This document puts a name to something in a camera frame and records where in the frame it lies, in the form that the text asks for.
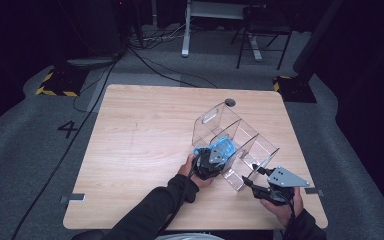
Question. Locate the person's left hand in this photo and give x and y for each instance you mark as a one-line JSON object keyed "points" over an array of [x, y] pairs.
{"points": [[185, 170]]}

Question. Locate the clear acrylic divided organizer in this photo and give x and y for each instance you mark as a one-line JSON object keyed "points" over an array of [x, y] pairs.
{"points": [[243, 143]]}

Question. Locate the black yellow-striped floor base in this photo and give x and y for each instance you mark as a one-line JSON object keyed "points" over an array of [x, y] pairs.
{"points": [[61, 83]]}

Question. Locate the black metal chair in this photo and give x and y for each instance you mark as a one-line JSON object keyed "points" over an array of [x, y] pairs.
{"points": [[266, 23]]}

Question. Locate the grey tape strip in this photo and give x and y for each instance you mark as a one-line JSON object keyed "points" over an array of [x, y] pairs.
{"points": [[72, 197], [314, 192]]}

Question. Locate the black stand with striped base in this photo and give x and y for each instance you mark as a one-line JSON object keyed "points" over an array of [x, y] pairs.
{"points": [[298, 88]]}

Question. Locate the person's white garment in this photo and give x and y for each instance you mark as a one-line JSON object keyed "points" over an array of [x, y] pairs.
{"points": [[188, 237]]}

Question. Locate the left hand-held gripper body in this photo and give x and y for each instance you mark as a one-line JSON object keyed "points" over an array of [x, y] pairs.
{"points": [[210, 163]]}

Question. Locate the person's right hand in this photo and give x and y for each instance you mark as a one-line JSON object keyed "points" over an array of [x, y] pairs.
{"points": [[283, 210]]}

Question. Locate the white metal desk frame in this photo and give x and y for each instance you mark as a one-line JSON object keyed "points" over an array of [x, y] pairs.
{"points": [[186, 36]]}

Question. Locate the blue knitted cloth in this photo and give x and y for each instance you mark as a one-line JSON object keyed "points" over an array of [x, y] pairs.
{"points": [[226, 148]]}

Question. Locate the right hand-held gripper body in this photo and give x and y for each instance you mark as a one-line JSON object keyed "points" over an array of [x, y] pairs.
{"points": [[280, 185]]}

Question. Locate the grey flat floor plate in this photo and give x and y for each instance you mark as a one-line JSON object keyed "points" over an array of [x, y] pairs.
{"points": [[90, 62]]}

